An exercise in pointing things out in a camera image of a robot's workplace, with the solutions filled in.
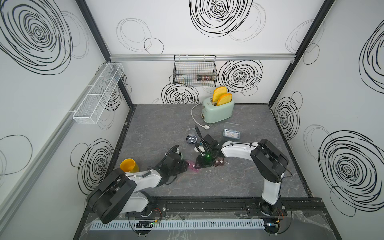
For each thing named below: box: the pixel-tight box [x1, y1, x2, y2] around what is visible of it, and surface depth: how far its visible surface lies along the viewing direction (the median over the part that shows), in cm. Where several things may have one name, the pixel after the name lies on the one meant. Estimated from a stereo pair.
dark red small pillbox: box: [213, 156, 225, 167], surface depth 91 cm
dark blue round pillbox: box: [186, 134, 198, 145], surface depth 101 cm
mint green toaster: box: [201, 97, 235, 124], surface depth 102 cm
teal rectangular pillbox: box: [223, 128, 241, 140], surface depth 104 cm
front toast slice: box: [216, 93, 232, 106], surface depth 99 cm
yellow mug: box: [119, 158, 140, 173], surface depth 82 cm
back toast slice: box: [212, 86, 228, 102], surface depth 101 cm
